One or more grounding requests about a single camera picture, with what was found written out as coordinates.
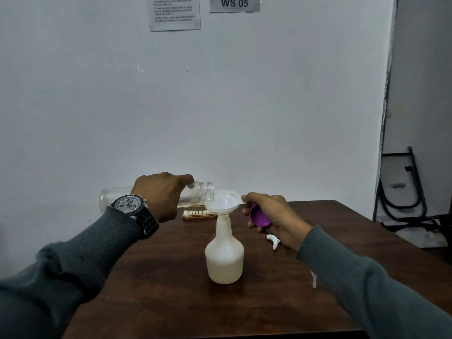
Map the person's right hand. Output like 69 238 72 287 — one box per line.
241 192 314 252

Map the person's left hand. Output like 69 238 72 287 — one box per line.
130 171 195 224

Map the purple bottle cap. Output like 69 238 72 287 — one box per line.
249 202 272 228

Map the white trigger sprayer head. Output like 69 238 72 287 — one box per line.
266 234 318 289

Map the clear glass bottle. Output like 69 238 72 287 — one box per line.
99 181 216 213

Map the white plastic funnel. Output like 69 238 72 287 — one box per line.
204 190 247 217

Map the white plastic spray bottle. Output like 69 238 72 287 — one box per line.
204 213 245 285

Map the person's right forearm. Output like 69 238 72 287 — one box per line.
296 226 452 339

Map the person's left forearm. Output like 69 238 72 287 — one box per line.
0 206 142 339

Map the dark wooden table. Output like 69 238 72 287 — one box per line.
62 200 452 339

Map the black strap wristwatch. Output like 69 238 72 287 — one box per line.
110 194 160 240

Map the gold wire napkin holder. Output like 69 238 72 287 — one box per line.
182 203 218 221

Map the black folding chair frame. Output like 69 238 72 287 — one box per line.
373 146 428 223

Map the white printed wall notice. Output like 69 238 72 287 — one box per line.
145 0 201 32

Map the white wall label sheet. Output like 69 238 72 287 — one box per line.
209 0 261 14

